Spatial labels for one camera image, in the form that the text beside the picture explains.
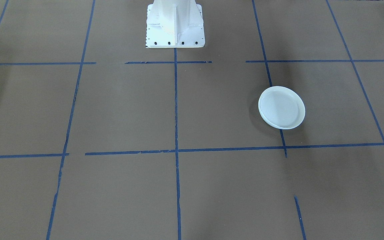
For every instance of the white pedestal with square plate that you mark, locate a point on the white pedestal with square plate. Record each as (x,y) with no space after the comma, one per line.
(175,23)

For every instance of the white plate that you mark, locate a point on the white plate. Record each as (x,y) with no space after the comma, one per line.
(282,107)

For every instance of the light blue plate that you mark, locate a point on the light blue plate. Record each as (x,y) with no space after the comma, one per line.
(267,123)

